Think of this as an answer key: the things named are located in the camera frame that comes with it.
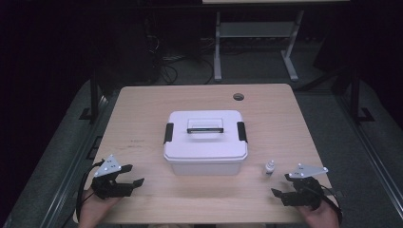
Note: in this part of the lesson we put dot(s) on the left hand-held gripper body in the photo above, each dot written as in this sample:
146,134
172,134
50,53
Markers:
107,186

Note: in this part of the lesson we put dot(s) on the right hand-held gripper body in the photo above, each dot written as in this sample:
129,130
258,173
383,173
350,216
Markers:
307,193

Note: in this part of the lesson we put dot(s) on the small white dropper bottle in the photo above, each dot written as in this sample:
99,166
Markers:
269,167

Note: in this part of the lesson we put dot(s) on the white plastic storage box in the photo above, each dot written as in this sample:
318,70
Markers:
206,167

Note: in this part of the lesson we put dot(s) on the person's left hand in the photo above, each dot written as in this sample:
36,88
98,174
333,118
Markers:
93,210

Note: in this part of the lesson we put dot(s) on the person's right hand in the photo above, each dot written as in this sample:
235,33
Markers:
321,218

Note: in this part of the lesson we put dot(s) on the dark tape strip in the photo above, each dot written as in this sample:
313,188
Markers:
336,192

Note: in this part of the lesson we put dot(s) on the black frame post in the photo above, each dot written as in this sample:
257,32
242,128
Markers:
94,95
355,95

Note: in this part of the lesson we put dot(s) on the grey metal desk frame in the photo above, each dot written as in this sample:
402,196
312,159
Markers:
253,29

